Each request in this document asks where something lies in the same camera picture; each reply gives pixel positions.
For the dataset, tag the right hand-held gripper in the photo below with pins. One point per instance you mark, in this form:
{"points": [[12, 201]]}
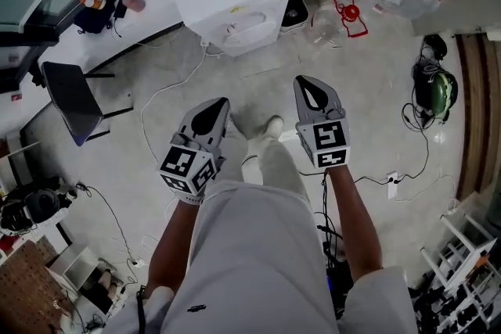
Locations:
{"points": [[330, 141]]}

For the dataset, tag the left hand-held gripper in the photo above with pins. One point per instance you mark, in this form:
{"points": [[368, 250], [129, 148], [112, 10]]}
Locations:
{"points": [[178, 164]]}

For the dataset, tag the person's right forearm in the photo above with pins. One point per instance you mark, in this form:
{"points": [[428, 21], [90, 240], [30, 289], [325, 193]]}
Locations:
{"points": [[356, 227]]}

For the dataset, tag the person's left forearm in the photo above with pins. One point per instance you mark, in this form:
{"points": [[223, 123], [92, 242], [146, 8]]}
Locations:
{"points": [[172, 250]]}

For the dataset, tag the white open cabinet box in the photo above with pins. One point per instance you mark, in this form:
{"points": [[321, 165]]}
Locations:
{"points": [[74, 266]]}

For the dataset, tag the person's right white shoe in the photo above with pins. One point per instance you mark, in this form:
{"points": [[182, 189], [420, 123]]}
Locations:
{"points": [[275, 127]]}

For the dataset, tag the person's light grey trousers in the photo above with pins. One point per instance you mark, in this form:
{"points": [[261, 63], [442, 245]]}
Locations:
{"points": [[282, 168]]}

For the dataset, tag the white wristband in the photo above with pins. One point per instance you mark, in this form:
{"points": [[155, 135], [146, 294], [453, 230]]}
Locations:
{"points": [[191, 200]]}

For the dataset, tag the white floor socket strip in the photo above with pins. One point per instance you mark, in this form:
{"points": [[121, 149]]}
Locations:
{"points": [[392, 185]]}

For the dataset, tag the black headphones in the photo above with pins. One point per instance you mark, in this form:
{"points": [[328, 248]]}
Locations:
{"points": [[435, 46]]}

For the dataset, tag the dark blue chair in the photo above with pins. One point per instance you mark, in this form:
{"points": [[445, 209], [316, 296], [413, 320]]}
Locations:
{"points": [[74, 101]]}

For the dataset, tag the pink bottle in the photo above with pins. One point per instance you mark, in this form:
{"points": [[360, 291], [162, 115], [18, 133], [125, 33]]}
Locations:
{"points": [[135, 3]]}

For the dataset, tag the person's white shirt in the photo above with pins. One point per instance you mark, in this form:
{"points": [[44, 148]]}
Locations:
{"points": [[254, 266]]}

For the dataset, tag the dark blue bag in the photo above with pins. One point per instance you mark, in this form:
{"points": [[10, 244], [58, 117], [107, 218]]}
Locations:
{"points": [[92, 21]]}

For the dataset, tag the small white plug adapter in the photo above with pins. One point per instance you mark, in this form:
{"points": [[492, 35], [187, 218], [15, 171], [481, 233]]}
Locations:
{"points": [[137, 263]]}

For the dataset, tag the orange white bottle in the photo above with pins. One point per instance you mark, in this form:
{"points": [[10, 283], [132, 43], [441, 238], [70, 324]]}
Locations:
{"points": [[94, 2]]}

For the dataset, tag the black backpack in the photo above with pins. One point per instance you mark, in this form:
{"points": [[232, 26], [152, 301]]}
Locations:
{"points": [[39, 203]]}

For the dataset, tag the white metal shelf rack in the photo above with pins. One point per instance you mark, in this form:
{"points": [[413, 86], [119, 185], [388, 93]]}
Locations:
{"points": [[466, 246]]}

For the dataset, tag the brown pegboard panel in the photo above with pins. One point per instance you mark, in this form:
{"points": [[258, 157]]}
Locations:
{"points": [[27, 285]]}

